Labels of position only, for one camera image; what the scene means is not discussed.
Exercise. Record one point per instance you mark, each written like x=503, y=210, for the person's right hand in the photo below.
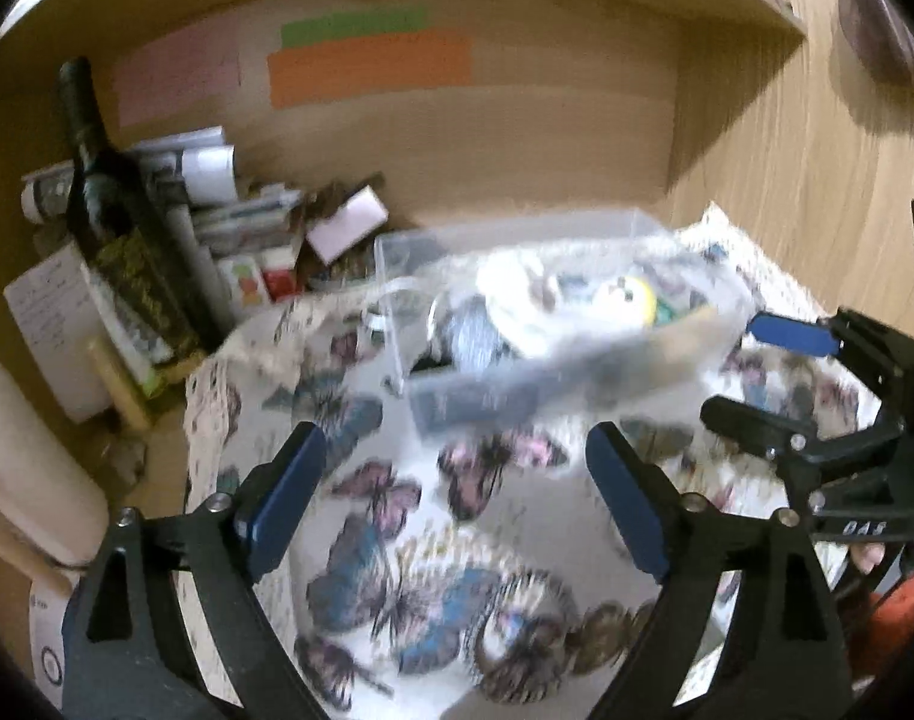
x=866, y=557

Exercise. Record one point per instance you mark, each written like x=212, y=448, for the beige cylinder container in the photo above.
x=52, y=514

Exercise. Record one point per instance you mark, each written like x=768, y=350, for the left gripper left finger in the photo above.
x=127, y=652

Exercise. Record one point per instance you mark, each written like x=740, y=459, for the white handwritten paper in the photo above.
x=56, y=316

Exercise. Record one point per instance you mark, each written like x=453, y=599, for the white cloth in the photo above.
x=542, y=313

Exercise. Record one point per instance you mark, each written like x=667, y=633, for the yellow green sponge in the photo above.
x=675, y=301

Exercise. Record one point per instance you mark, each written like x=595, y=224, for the pink paper note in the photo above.
x=176, y=70

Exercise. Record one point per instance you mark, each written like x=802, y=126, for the clear plastic storage box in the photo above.
x=417, y=268

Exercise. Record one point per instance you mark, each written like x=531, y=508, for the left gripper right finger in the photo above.
x=783, y=655

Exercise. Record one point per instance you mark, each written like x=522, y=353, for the green paper note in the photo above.
x=353, y=24

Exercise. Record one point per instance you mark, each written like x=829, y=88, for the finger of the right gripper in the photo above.
x=792, y=444
x=881, y=357

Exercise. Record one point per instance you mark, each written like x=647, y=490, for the dark wine bottle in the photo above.
x=120, y=232

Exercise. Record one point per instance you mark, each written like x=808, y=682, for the butterfly print tablecloth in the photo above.
x=477, y=575

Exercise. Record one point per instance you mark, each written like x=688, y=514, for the stack of magazines and books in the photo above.
x=239, y=242

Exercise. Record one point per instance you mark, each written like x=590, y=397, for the orange paper note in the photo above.
x=388, y=63

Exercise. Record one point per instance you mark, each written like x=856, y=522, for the small white pink box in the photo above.
x=354, y=220

